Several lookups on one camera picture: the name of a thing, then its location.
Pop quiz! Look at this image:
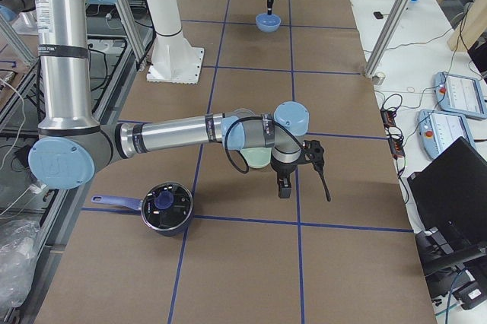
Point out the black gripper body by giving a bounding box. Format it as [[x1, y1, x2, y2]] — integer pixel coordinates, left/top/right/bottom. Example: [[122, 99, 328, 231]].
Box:
[[270, 153, 301, 182]]

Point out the blue bowl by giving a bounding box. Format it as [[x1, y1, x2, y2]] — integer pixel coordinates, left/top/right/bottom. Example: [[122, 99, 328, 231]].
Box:
[[256, 13, 282, 33]]

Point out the green bowl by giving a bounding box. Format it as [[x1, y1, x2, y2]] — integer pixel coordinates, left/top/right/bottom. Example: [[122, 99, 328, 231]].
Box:
[[240, 148, 272, 169]]

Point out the small black square device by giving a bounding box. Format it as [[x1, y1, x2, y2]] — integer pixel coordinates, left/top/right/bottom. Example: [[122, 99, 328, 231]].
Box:
[[373, 11, 384, 19]]

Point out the orange black usb hub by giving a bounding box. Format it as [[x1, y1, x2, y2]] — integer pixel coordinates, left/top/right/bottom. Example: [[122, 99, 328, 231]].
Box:
[[380, 108, 406, 160]]

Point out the dark blue saucepan with lid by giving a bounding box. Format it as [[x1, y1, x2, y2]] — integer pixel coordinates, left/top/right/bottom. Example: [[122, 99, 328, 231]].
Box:
[[91, 182, 194, 237]]

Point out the near blue teach pendant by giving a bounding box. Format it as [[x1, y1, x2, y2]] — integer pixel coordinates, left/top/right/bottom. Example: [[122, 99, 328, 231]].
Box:
[[418, 110, 476, 160]]

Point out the blue teach pendant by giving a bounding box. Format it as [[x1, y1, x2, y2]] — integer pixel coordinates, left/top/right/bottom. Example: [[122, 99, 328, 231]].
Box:
[[434, 72, 486, 119], [418, 110, 476, 160]]

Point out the black laptop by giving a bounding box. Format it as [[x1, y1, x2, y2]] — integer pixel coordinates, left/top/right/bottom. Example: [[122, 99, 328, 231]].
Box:
[[407, 137, 486, 243]]

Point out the far blue teach pendant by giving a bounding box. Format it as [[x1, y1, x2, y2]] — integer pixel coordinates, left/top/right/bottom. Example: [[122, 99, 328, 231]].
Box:
[[434, 72, 486, 119]]

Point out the crumpled clear plastic bag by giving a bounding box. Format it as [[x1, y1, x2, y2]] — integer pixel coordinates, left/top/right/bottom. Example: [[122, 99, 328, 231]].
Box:
[[1, 219, 40, 310]]

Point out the white camera stand post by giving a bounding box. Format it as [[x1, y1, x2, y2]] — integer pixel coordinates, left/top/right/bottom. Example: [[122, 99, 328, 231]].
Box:
[[146, 0, 204, 84]]

